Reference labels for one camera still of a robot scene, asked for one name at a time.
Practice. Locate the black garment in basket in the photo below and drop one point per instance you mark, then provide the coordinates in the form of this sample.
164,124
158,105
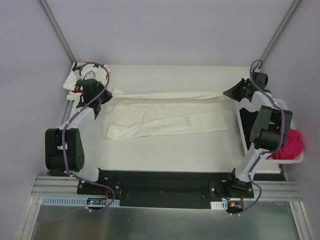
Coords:
247,121

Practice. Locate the cream white t shirt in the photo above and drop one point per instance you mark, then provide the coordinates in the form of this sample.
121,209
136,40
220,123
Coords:
130,115

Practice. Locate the white black patterned folded shirt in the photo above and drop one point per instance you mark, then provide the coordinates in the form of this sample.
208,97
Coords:
79,70

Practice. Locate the left white cable duct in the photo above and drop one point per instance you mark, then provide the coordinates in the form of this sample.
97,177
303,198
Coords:
69,201

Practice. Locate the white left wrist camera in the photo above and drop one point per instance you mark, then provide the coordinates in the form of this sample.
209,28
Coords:
88,73

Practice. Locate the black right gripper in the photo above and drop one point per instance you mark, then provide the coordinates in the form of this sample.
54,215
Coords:
240,88

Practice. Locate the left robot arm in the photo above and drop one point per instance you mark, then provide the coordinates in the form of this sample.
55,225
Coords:
64,149

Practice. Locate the right white cable duct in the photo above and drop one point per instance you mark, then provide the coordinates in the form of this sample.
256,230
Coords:
219,205

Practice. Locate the white cable duct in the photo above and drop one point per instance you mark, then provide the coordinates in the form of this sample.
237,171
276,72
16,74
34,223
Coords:
219,205
69,201

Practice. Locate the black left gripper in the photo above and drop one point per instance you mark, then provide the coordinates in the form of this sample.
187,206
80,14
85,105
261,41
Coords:
81,83

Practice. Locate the right aluminium frame post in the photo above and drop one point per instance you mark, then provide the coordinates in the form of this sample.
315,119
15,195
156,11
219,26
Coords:
293,7

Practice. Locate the pink garment in basket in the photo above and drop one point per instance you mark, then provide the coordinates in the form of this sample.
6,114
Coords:
293,147

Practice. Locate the left aluminium frame post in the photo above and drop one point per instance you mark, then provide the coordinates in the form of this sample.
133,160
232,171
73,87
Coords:
57,30

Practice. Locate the aluminium frame post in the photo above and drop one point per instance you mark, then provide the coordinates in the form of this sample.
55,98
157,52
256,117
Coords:
57,30
293,7

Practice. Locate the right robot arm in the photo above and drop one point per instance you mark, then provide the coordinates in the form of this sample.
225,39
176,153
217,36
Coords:
245,171

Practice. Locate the white plastic laundry basket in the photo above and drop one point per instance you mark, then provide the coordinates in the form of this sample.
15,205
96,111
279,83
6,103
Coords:
266,131

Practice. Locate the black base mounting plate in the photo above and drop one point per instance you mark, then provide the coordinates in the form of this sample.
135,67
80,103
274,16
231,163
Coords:
153,189

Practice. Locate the red white folded shirt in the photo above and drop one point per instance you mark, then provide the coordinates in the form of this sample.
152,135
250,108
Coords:
74,95

